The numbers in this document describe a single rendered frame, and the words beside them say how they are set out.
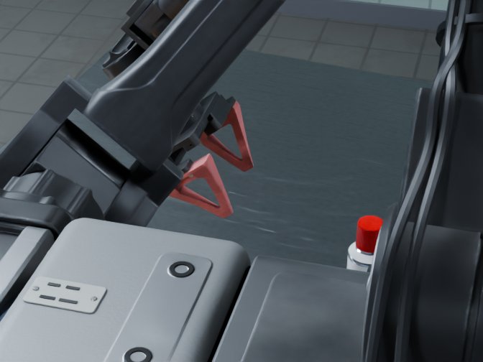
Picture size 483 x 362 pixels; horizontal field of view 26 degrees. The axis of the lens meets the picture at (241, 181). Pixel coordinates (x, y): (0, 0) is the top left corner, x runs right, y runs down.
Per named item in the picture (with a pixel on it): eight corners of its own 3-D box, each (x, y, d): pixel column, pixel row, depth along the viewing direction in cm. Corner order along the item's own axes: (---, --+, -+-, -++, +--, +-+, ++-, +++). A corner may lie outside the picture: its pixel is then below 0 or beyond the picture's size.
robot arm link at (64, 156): (24, 174, 62) (95, 230, 63) (89, 92, 70) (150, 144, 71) (-47, 253, 67) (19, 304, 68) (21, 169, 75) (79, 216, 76)
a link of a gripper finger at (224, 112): (276, 146, 121) (226, 85, 118) (262, 179, 115) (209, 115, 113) (231, 172, 125) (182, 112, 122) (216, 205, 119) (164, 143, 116)
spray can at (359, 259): (384, 340, 139) (397, 215, 127) (374, 366, 135) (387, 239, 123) (347, 330, 140) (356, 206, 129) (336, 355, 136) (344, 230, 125)
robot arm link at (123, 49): (88, 69, 110) (125, 42, 107) (111, 41, 116) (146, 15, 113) (129, 118, 112) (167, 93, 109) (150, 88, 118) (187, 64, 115)
